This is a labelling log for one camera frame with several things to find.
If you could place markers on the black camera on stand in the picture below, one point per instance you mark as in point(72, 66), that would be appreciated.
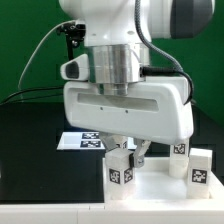
point(74, 33)

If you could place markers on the white marker plate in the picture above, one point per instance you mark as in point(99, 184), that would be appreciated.
point(84, 141)

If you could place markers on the white square tabletop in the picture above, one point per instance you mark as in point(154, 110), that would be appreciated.
point(153, 183)

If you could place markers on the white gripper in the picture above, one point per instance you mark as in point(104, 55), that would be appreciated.
point(154, 110)

